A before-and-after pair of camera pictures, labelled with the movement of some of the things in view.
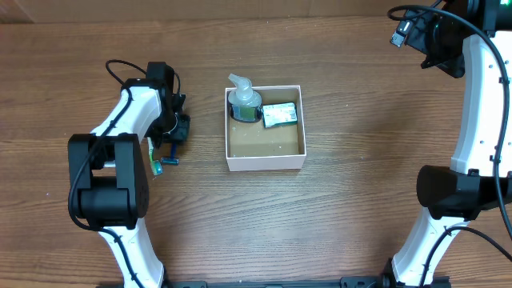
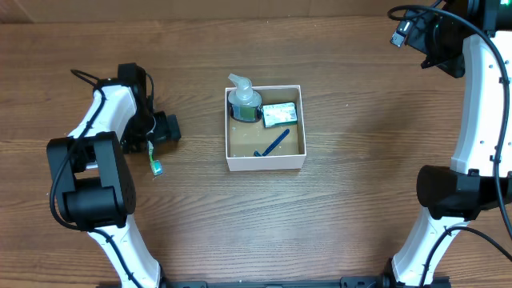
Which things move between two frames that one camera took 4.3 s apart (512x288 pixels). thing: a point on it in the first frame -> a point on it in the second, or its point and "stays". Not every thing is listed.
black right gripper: (424, 30) stays
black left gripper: (181, 134) -> (168, 128)
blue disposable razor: (172, 160) -> (273, 145)
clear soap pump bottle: (246, 105) stays
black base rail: (442, 282) stays
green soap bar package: (279, 114) stays
